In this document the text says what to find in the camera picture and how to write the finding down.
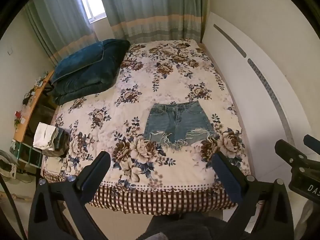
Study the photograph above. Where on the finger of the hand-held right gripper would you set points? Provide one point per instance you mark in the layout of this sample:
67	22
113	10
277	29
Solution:
290	152
312	142

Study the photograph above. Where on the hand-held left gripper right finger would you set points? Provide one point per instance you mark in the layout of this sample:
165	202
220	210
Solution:
225	175

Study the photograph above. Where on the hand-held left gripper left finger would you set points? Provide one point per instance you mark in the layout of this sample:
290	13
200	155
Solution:
86	183

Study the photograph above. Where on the frayed denim shorts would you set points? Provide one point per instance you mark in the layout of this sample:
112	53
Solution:
175	120

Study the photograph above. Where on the dark folded clothes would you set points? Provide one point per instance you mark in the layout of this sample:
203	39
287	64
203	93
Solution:
61	142

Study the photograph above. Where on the white folded cloth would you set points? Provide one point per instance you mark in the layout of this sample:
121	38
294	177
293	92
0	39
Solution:
45	135

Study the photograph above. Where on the green shelf unit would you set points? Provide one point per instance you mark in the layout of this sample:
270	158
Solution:
25	153

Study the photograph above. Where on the white headboard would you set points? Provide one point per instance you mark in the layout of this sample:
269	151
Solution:
250	92

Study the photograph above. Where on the floral bedspread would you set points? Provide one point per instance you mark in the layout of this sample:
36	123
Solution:
112	110

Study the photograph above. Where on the wooden desk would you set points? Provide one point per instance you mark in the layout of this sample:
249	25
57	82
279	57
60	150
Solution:
27	120

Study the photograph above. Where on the dark teal folded blanket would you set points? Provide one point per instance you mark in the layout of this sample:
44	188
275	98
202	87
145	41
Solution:
85	67

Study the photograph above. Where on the window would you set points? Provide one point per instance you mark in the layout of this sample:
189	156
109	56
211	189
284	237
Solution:
91	0

